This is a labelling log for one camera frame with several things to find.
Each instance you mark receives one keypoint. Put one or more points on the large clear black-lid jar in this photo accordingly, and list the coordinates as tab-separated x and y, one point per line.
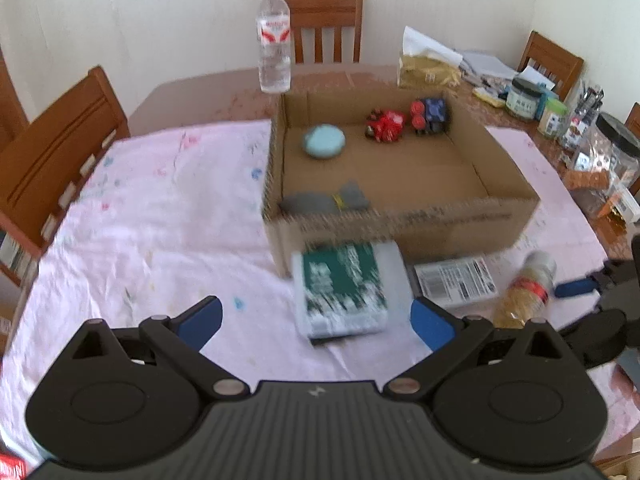
605	163

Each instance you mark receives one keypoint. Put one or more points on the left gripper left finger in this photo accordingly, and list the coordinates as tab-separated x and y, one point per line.
177	342

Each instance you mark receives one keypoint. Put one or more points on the gold tissue pack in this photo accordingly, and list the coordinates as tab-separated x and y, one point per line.
423	61

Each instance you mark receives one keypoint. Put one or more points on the glass jar silver lid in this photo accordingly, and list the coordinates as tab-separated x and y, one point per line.
528	293

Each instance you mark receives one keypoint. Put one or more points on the wooden chair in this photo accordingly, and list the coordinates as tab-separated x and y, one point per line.
40	165
556	63
320	15

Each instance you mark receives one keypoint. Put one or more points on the clear water bottle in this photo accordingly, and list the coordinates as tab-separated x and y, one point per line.
273	24

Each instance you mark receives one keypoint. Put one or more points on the flat clear labelled box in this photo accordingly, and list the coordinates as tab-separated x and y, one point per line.
456	283

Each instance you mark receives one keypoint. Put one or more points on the open cardboard box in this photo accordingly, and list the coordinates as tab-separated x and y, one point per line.
450	194

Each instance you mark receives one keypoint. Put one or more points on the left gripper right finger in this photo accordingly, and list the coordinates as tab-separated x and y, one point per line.
455	343

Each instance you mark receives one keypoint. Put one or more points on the green lid small jar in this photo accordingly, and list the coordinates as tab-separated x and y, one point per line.
552	118

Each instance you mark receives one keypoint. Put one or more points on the wooden chair far middle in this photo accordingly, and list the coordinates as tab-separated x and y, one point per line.
556	63

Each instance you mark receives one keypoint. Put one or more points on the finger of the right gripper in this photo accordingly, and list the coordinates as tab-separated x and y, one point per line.
575	288

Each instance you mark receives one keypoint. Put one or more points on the red toy train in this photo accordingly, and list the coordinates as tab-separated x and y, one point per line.
385	126

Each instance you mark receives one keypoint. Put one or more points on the blue black toy train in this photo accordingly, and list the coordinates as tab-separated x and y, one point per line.
429	116

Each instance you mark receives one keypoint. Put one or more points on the small black-lid jar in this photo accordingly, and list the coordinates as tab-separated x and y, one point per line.
523	98

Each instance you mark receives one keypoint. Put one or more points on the clear pen holder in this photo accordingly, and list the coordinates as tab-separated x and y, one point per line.
587	105

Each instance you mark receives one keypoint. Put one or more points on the cotton swab box green label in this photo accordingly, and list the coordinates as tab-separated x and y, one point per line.
350	290

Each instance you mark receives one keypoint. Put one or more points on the light blue round case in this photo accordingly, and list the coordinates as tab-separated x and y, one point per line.
324	141

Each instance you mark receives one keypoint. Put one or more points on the wooden chair near left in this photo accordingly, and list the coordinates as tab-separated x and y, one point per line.
40	165

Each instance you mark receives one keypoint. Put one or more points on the wooden chair far left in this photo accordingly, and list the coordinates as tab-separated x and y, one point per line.
320	15

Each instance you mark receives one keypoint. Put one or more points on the grey plush toy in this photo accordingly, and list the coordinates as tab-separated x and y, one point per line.
347	198

